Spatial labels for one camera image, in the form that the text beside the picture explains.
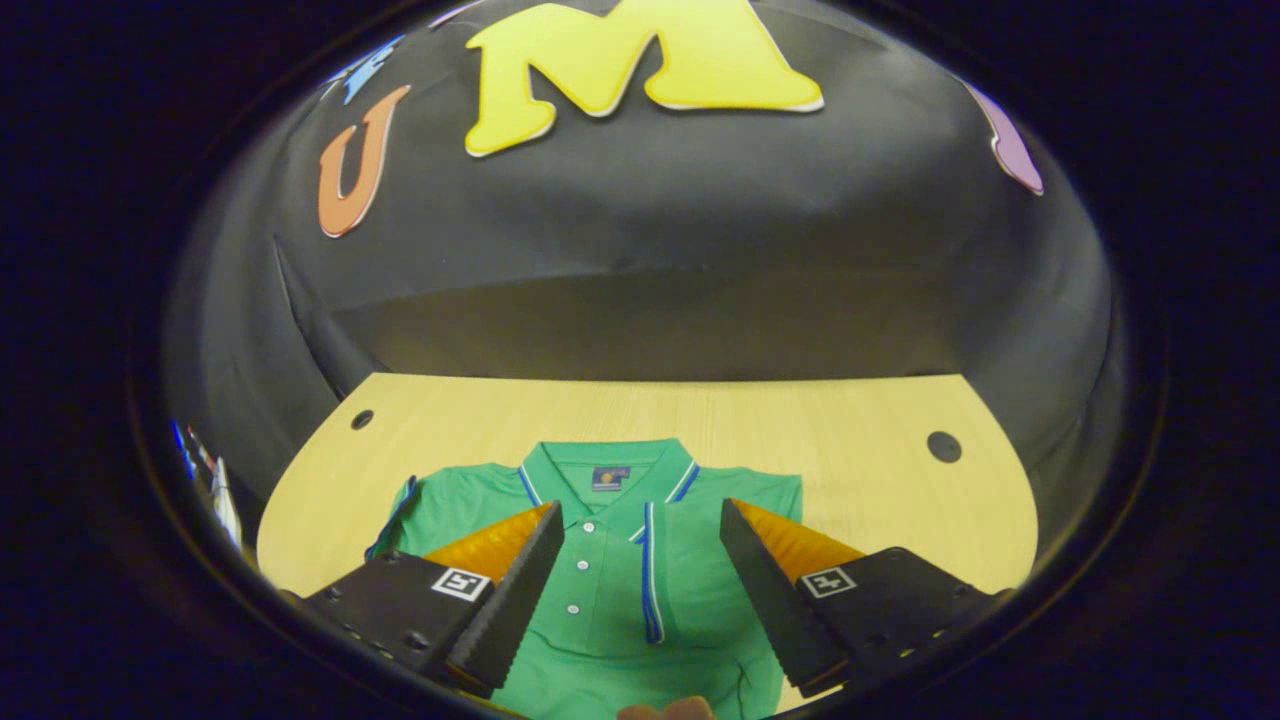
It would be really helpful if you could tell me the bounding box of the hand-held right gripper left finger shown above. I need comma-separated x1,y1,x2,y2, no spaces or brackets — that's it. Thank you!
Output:
295,500,566,699

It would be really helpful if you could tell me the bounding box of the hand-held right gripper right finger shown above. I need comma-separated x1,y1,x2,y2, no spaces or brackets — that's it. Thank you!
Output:
718,497,1006,699

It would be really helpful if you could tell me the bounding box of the green T-shirt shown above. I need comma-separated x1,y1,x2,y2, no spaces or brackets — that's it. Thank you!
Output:
365,437,804,720

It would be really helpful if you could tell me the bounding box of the white blue background object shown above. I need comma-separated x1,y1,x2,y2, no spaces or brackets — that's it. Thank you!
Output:
170,420,244,551

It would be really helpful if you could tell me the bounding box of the black backdrop cloth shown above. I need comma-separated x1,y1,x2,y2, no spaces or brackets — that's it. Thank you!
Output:
165,0,1131,591

